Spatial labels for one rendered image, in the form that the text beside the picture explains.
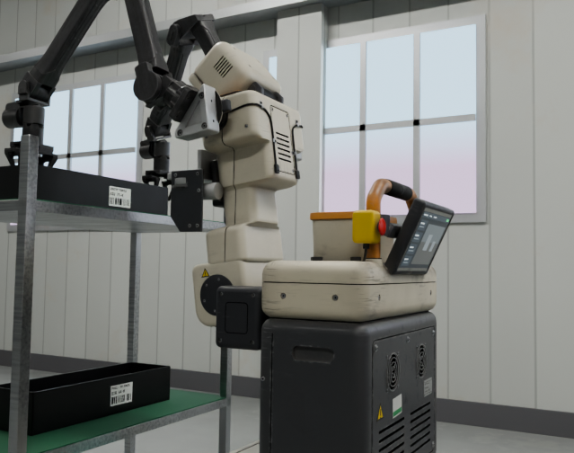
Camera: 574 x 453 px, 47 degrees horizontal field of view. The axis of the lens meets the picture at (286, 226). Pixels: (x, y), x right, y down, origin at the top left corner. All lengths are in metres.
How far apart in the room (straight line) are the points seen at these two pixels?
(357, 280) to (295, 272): 0.14
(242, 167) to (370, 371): 0.64
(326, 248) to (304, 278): 0.18
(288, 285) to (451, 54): 2.60
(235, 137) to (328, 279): 0.49
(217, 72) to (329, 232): 0.53
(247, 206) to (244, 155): 0.13
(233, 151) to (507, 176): 2.15
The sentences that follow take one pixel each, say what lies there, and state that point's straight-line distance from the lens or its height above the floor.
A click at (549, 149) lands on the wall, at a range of 3.63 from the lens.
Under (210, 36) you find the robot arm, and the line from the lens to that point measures 2.15.
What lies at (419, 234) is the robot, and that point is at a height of 0.88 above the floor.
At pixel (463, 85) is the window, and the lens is 3.77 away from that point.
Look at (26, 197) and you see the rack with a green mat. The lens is 1.68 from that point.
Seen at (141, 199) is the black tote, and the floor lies 1.01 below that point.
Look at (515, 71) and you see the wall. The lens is 3.75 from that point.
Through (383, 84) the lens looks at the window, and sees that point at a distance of 3.92.
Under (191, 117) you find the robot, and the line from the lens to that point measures 1.63.
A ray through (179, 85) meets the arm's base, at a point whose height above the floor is 1.23.
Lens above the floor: 0.80
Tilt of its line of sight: 4 degrees up
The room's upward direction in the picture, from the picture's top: 1 degrees clockwise
